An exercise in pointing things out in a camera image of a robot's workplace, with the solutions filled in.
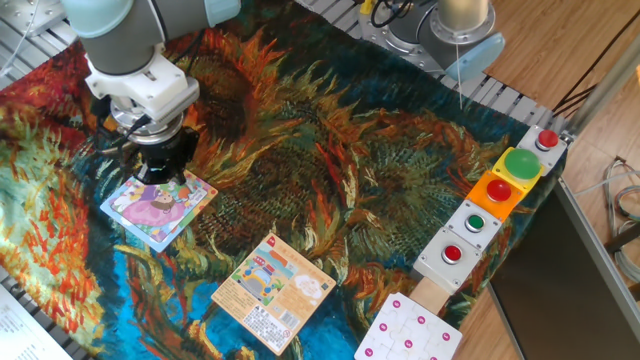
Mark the orange puzzle backing board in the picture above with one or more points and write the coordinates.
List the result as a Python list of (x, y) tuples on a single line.
[(295, 310)]

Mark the white puzzle with pink dots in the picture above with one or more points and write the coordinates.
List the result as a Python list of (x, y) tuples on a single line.
[(405, 330)]

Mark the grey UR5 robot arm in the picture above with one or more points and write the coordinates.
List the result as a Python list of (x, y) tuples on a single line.
[(120, 45)]

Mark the grey box red button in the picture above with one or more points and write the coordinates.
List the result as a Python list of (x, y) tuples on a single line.
[(547, 139), (435, 267)]

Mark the white printed paper sheet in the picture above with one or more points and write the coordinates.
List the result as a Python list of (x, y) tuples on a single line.
[(25, 330)]

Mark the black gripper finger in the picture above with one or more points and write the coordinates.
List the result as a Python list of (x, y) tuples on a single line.
[(146, 177), (170, 178)]

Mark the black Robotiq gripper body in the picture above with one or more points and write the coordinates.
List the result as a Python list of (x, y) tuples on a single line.
[(165, 152)]

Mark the princess picture puzzle board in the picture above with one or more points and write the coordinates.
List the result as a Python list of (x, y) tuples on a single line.
[(150, 220)]

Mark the orange box red button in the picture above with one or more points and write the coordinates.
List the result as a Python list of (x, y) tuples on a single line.
[(498, 191)]

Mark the yellow box green mushroom button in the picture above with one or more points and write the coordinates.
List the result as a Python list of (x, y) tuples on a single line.
[(521, 164)]

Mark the silver metal plate with screws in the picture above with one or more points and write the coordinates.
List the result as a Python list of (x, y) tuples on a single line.
[(30, 15)]

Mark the silver base mounting plate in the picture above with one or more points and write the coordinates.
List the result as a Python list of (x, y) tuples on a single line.
[(372, 30)]

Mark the aluminium profile beam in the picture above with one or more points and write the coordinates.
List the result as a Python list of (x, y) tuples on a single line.
[(600, 90)]

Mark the small yellow object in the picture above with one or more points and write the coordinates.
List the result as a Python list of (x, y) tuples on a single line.
[(366, 7)]

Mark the light wooden block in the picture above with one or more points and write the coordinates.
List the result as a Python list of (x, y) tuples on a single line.
[(430, 295)]

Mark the grey box green button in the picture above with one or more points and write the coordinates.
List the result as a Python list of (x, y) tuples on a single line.
[(475, 222)]

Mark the sunflower painting tablecloth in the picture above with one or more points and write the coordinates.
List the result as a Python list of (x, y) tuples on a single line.
[(400, 165)]

